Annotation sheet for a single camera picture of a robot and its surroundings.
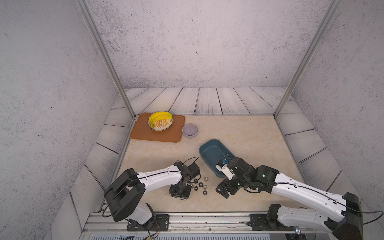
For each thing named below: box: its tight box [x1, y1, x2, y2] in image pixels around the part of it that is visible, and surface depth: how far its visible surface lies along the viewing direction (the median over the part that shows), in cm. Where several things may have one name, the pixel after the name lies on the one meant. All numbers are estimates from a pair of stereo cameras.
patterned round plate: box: [148, 116, 174, 131], surface depth 117 cm
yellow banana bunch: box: [149, 111, 173, 129], surface depth 117 cm
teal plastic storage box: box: [199, 139, 235, 178], surface depth 99 cm
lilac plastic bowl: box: [182, 123, 199, 139], surface depth 107 cm
